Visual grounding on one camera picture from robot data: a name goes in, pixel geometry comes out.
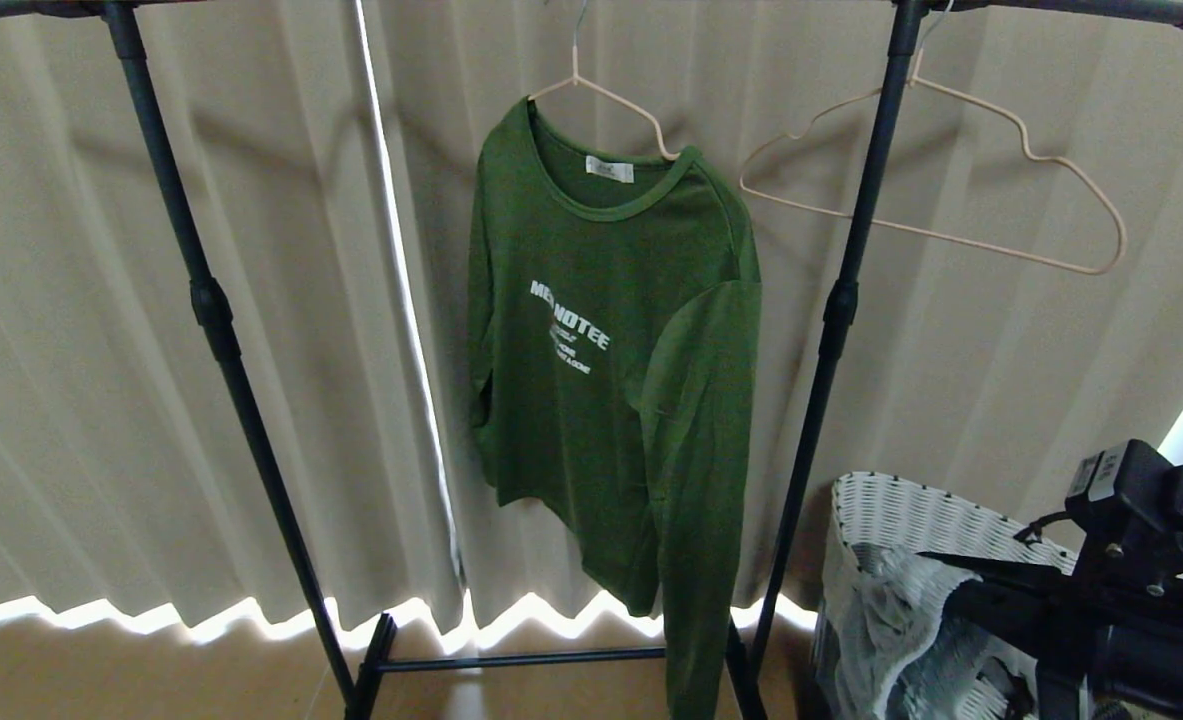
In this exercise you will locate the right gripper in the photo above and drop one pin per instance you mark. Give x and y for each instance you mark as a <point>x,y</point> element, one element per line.
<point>1151,650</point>

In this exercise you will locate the pale blue garment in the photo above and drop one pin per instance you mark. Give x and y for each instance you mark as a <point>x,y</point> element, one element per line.
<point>881,640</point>

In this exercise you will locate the pink clothes hanger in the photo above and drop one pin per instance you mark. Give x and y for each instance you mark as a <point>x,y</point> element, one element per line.
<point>616,98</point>
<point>911,229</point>

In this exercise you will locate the green printed shirt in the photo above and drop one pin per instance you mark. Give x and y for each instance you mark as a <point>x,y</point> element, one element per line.
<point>601,450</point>

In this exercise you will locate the white laundry basket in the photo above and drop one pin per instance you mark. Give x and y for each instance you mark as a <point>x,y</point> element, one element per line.
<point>901,505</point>

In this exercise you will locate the black clothes rack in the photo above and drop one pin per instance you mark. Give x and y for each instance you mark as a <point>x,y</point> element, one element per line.
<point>841,300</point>

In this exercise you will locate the beige curtain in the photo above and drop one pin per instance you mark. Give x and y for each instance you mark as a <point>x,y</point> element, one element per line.
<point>101,300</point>

